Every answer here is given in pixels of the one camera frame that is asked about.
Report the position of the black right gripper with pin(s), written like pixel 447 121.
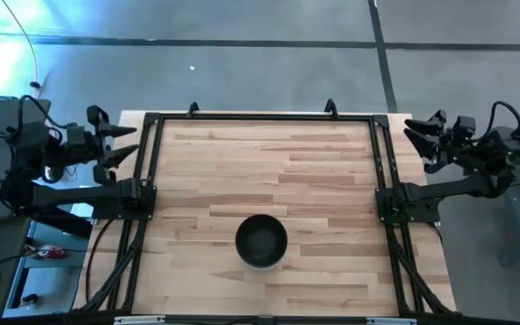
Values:
pixel 458 146

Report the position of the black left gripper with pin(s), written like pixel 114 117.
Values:
pixel 86 154

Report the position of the black bowl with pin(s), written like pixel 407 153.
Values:
pixel 261 241

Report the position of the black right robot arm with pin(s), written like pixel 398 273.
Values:
pixel 458 187

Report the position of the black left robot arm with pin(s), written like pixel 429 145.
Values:
pixel 84 195

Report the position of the black support beam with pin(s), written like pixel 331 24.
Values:
pixel 61 222

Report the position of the small red object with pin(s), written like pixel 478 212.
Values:
pixel 50 252

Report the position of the grey shelf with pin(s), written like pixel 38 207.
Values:
pixel 57 284

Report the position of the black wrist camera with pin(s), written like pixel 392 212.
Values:
pixel 465 125
pixel 75 134

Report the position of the black frame clamp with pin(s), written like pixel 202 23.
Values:
pixel 192 108
pixel 331 107

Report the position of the black aluminium table frame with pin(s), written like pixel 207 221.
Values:
pixel 264 117

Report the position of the white bracket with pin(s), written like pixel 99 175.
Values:
pixel 139 320
pixel 391 321

